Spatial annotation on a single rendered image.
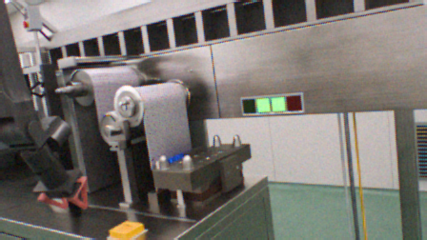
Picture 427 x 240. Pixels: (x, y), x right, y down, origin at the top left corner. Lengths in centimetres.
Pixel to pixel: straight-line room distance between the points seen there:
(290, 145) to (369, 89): 277
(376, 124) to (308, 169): 82
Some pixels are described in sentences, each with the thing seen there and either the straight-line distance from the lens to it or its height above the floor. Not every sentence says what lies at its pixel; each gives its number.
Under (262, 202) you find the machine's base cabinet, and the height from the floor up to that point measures 81.
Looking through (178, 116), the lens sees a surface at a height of 118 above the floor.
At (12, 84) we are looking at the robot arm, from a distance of 84.
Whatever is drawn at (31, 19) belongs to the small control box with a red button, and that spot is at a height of 165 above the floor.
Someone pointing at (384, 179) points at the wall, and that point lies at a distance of 380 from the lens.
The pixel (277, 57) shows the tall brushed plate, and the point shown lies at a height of 135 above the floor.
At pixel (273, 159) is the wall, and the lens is 409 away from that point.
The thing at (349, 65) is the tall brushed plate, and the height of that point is 130.
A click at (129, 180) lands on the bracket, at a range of 136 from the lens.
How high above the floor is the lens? 133
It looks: 7 degrees down
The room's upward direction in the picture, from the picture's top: 8 degrees counter-clockwise
